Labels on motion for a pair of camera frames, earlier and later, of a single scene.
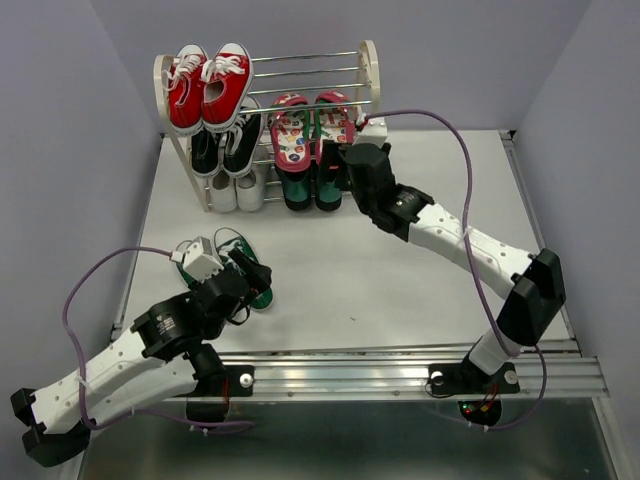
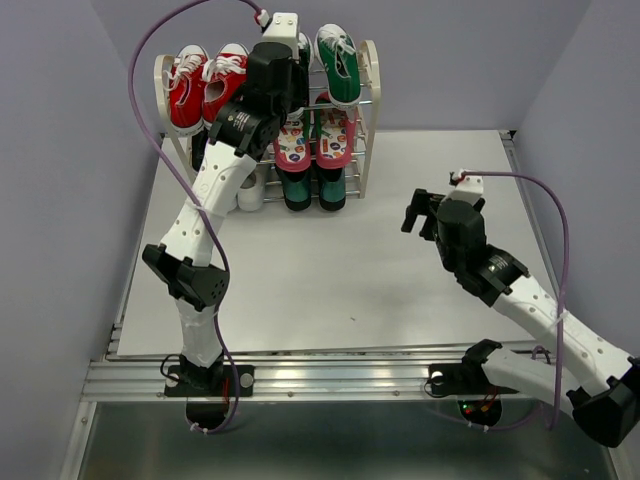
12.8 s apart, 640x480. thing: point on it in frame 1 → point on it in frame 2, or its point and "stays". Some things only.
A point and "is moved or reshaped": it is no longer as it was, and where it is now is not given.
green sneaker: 227,240 → 338,55
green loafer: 296,188 stays
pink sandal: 290,133 stays
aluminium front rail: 579,373 stays
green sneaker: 189,279 is moved or reshaped
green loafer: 328,196 stays
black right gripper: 330,159 → 422,202
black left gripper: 260,274 → 300,76
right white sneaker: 250,189 stays
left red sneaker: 183,81 stays
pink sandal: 333,121 stays
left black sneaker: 205,153 stays
